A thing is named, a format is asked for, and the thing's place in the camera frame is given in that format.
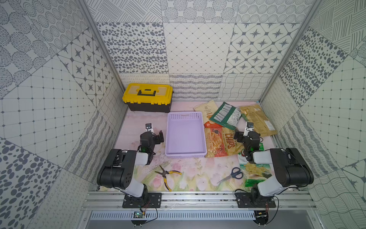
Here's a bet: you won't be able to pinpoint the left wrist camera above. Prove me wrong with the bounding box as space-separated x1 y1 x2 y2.
145 123 153 133

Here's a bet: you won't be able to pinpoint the aluminium mounting rail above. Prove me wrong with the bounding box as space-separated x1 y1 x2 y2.
81 191 316 210

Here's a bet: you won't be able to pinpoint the yellow and black toolbox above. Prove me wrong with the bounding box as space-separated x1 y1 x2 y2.
123 83 173 113

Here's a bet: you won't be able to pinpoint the lilac plastic basket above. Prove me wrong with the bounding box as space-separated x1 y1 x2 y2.
165 111 207 158

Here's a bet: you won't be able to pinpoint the dark green striped snack bag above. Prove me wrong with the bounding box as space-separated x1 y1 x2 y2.
209 102 242 130

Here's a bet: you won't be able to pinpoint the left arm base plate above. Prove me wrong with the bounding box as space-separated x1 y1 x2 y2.
123 192 162 209

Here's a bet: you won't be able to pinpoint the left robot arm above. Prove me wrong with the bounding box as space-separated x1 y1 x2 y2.
97 131 164 198

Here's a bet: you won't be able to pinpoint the blue handled scissors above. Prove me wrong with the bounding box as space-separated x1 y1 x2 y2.
217 167 244 184

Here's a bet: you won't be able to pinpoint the gold foil chips bag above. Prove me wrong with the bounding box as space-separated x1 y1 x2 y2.
239 105 277 137

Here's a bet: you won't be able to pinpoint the left small circuit board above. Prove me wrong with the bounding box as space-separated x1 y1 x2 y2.
131 211 147 226

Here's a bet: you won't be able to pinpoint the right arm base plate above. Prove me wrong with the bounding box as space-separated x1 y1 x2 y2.
234 192 277 209

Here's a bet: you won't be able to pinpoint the small circuit board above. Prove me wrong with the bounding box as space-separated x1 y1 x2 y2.
131 211 147 226
254 211 269 226

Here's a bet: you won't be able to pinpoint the yellow handled pliers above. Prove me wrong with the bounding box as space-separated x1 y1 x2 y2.
155 166 182 192

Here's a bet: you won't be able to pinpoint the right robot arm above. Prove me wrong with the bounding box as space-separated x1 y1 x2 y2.
234 130 314 205

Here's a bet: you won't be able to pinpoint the green Chuba cassava chips bag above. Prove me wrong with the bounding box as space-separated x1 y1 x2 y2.
236 143 273 187

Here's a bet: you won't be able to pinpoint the white slotted cable duct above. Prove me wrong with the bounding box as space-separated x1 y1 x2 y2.
90 210 255 220

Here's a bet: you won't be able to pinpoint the red gold chips bag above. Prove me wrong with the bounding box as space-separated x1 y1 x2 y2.
205 127 244 157

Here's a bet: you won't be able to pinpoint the right small circuit board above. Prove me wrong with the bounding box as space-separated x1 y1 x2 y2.
254 211 269 226

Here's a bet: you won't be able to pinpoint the beige red cassava chips bag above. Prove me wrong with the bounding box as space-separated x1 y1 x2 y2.
193 100 222 128

